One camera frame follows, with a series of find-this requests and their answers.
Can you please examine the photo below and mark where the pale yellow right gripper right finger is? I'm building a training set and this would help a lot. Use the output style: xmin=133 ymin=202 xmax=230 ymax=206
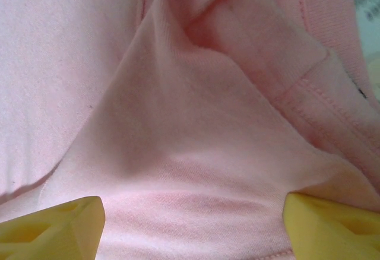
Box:
xmin=281 ymin=193 xmax=380 ymax=260

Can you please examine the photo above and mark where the pale yellow right gripper left finger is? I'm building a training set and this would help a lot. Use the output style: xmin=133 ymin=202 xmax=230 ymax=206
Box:
xmin=0 ymin=195 xmax=106 ymax=260

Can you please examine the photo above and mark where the pink t-shirt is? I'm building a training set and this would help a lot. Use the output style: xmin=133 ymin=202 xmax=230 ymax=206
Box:
xmin=0 ymin=0 xmax=380 ymax=260

